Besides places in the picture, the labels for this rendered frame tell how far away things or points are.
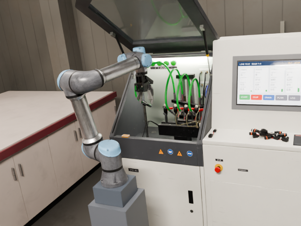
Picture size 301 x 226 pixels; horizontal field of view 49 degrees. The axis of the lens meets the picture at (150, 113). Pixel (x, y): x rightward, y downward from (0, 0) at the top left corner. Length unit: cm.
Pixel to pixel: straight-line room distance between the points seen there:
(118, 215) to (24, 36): 401
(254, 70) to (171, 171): 87
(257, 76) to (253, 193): 73
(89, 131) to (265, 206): 116
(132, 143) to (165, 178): 34
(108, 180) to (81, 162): 196
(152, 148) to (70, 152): 148
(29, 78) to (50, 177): 249
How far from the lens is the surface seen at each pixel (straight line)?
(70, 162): 360
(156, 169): 233
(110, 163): 179
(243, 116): 224
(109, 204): 188
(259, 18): 388
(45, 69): 528
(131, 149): 236
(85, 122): 181
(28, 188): 321
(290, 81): 220
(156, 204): 249
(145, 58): 183
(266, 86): 221
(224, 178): 218
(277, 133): 212
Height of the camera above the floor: 180
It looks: 17 degrees down
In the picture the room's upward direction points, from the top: 6 degrees counter-clockwise
